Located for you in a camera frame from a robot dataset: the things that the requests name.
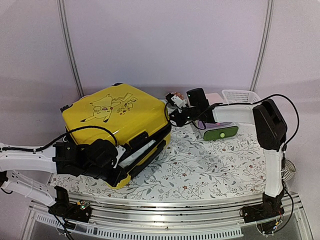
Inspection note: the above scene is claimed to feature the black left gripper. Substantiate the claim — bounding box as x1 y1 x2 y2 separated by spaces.
81 164 128 189

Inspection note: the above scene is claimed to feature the yellow Pikachu suitcase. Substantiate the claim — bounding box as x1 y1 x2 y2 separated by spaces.
61 83 171 189

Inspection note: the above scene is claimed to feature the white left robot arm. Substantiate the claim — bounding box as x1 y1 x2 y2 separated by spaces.
0 139 126 217

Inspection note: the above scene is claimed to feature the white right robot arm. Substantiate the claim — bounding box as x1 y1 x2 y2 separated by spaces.
165 88 288 199

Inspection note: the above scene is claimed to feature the pink purple drawer box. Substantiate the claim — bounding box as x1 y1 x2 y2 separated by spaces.
195 92 236 130

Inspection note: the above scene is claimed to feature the white plastic basket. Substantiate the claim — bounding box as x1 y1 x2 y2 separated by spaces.
221 89 261 104

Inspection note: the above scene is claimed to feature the green drawer box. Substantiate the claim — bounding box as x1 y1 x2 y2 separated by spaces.
203 125 239 141

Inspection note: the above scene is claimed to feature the floral table mat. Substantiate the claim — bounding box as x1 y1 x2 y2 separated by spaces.
50 123 266 202

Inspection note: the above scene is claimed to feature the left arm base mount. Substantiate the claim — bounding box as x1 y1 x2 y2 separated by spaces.
48 201 92 223

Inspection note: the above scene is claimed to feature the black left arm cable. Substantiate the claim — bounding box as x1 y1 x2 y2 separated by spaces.
0 125 118 153

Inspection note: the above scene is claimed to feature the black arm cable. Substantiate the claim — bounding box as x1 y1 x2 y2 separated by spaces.
0 125 118 153
165 94 301 236

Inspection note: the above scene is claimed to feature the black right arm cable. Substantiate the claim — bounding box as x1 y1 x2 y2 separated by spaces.
165 94 301 236

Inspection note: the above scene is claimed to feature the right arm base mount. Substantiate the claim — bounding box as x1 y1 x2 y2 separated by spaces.
239 188 294 223

